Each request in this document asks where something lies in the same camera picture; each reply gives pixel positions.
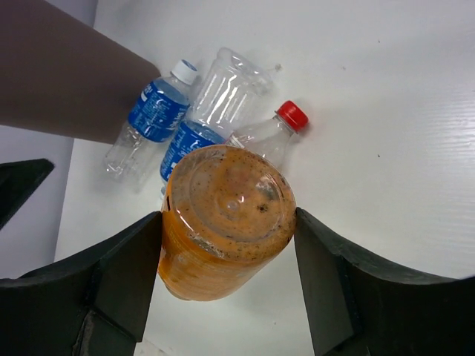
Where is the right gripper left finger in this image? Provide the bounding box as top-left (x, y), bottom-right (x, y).
top-left (1, 211), bottom-right (162, 355)

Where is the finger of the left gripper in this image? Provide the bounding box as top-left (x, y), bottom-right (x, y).
top-left (0, 159), bottom-right (54, 229)

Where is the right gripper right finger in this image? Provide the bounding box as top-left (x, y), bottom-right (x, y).
top-left (294, 208), bottom-right (474, 355)

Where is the orange juice bottle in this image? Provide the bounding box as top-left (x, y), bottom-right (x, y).
top-left (157, 145), bottom-right (296, 301)

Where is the blue label bottle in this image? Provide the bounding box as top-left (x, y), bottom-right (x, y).
top-left (103, 59), bottom-right (198, 187)
top-left (160, 47), bottom-right (273, 196)

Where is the brown round waste bin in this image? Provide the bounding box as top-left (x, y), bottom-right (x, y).
top-left (1, 1), bottom-right (160, 144)

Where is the red cap clear bottle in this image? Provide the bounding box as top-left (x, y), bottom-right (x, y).
top-left (226, 100), bottom-right (309, 169)

